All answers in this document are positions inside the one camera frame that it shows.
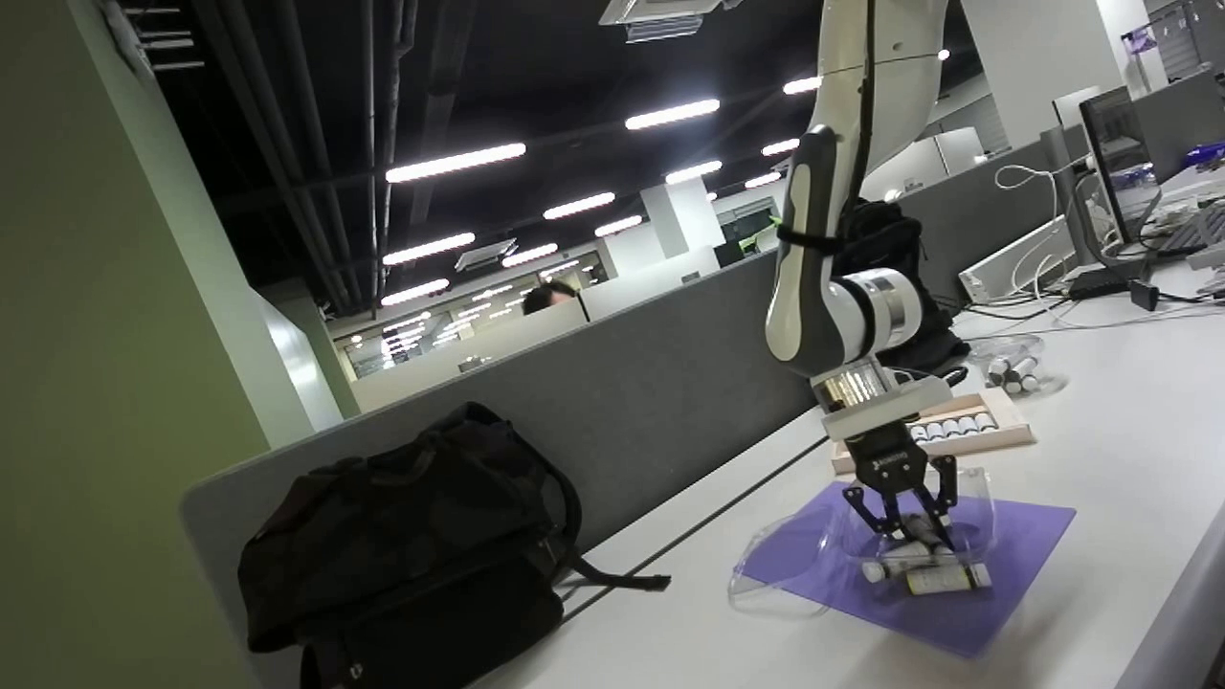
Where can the clear plastic tray with items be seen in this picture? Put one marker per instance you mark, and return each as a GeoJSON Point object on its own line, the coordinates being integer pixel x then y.
{"type": "Point", "coordinates": [1020, 370]}

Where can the ceiling air vent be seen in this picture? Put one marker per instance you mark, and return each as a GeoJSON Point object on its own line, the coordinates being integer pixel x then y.
{"type": "Point", "coordinates": [663, 18]}

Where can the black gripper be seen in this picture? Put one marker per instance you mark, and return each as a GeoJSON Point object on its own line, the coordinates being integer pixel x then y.
{"type": "Point", "coordinates": [899, 455]}

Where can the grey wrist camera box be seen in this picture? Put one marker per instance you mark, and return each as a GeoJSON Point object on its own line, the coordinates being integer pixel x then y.
{"type": "Point", "coordinates": [876, 388]}

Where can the white bottle with dark band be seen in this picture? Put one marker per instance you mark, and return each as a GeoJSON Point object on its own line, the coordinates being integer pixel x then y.
{"type": "Point", "coordinates": [894, 560]}

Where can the purple mat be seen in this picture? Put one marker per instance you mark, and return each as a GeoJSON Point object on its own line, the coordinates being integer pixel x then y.
{"type": "Point", "coordinates": [1009, 547]}

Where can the white flat device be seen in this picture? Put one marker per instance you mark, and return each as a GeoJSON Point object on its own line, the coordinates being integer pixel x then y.
{"type": "Point", "coordinates": [1020, 263]}

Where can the person's head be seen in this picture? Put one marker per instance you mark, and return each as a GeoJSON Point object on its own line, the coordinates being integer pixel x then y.
{"type": "Point", "coordinates": [557, 301]}

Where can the clear plastic container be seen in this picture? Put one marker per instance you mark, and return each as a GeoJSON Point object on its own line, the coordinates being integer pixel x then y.
{"type": "Point", "coordinates": [791, 580]}

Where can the white bottle with yellow band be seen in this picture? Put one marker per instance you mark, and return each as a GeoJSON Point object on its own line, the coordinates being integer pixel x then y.
{"type": "Point", "coordinates": [953, 580]}

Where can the black backpack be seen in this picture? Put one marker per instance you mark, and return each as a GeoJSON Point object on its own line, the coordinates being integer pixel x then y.
{"type": "Point", "coordinates": [409, 547]}

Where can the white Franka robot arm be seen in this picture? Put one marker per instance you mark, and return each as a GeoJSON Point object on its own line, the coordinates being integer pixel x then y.
{"type": "Point", "coordinates": [845, 166]}

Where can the grey desk partition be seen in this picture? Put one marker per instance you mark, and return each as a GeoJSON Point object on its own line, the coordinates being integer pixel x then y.
{"type": "Point", "coordinates": [639, 394]}

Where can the computer monitor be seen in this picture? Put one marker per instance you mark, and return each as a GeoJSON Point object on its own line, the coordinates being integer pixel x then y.
{"type": "Point", "coordinates": [1117, 158]}

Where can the ceiling light strip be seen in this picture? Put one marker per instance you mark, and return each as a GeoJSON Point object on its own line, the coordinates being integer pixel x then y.
{"type": "Point", "coordinates": [672, 111]}
{"type": "Point", "coordinates": [580, 203]}
{"type": "Point", "coordinates": [457, 161]}
{"type": "Point", "coordinates": [432, 249]}

